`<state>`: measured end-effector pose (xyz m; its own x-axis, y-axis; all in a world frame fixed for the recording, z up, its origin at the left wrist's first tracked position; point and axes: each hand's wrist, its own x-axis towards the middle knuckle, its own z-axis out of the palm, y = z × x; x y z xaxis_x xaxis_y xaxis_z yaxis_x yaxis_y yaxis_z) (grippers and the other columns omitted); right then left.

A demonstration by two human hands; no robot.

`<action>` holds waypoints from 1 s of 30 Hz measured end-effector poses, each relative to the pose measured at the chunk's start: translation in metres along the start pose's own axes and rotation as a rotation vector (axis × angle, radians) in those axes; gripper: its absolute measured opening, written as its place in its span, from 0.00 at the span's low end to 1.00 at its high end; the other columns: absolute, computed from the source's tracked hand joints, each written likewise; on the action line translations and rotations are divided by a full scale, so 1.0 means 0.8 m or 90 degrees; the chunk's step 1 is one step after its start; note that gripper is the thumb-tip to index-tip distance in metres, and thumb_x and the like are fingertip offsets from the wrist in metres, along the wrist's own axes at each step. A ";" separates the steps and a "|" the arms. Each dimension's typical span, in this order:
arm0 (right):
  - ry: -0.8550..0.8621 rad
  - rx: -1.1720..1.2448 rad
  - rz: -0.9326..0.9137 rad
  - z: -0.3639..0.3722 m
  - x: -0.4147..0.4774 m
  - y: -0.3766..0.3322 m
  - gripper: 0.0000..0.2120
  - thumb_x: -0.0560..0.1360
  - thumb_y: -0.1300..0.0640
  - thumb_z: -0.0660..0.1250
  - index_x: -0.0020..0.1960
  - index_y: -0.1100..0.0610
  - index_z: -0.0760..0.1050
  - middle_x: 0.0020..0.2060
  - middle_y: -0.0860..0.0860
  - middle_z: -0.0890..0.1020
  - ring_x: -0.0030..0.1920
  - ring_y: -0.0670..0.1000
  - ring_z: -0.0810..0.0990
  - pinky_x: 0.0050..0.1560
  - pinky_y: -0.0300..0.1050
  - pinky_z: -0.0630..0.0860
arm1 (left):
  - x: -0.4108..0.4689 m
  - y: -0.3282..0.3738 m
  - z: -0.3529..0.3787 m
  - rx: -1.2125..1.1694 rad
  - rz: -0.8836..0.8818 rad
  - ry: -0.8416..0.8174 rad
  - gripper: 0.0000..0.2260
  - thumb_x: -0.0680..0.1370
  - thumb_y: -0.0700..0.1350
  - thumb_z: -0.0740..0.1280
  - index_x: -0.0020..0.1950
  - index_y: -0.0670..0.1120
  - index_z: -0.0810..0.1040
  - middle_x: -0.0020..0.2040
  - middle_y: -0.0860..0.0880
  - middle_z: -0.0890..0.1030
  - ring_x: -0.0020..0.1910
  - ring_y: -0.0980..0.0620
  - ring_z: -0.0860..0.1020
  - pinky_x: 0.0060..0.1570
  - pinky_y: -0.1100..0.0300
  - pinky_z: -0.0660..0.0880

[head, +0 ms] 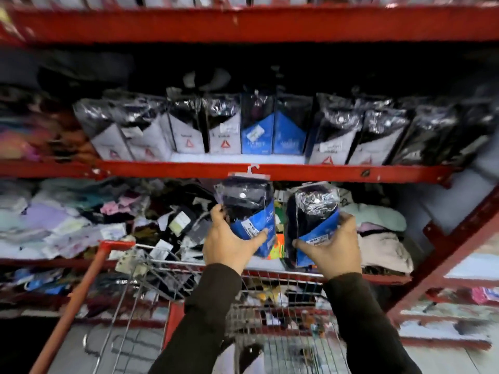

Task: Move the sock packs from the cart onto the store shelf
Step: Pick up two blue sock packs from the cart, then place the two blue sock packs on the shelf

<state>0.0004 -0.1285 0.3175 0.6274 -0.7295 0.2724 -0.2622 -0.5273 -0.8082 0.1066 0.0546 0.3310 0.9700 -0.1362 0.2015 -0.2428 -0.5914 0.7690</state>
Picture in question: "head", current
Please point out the person's right forearm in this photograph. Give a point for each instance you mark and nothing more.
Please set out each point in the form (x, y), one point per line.
(362, 327)

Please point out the pile of loose tagged garments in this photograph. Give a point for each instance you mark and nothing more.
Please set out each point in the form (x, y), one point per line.
(78, 225)

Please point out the person's left hand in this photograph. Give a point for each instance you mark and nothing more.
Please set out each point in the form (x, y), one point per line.
(224, 245)

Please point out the orange and green packet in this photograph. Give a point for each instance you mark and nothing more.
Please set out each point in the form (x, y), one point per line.
(277, 247)

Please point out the person's left thumb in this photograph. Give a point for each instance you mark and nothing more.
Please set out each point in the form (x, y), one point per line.
(259, 238)

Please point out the assorted goods in cart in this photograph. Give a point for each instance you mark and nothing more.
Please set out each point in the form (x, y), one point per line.
(280, 303)

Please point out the row of white label packets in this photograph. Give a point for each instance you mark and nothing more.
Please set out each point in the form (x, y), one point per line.
(187, 130)

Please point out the heap of colourful garments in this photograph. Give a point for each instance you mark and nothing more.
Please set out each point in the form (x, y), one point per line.
(31, 132)

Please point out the mint green folded cloth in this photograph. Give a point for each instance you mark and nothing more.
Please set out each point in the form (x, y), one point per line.
(376, 214)

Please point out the beige folded cloth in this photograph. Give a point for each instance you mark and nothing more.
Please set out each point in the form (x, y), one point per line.
(384, 251)

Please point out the person's right thumb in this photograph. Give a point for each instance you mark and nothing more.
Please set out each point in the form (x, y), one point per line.
(303, 245)

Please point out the red metal shelf rack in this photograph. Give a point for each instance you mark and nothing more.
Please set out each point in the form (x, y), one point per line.
(273, 24)

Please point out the pink packet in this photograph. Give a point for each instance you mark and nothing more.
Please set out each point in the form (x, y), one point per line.
(485, 295)

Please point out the heap of blue packets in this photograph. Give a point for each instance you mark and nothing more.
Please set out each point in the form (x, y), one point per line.
(35, 280)

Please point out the person's left forearm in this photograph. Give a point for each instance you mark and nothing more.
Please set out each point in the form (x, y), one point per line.
(202, 323)

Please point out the person's right hand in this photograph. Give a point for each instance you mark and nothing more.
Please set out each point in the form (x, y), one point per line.
(337, 257)

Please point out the blue label sock packet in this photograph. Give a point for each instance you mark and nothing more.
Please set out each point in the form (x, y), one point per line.
(312, 214)
(290, 132)
(249, 206)
(257, 130)

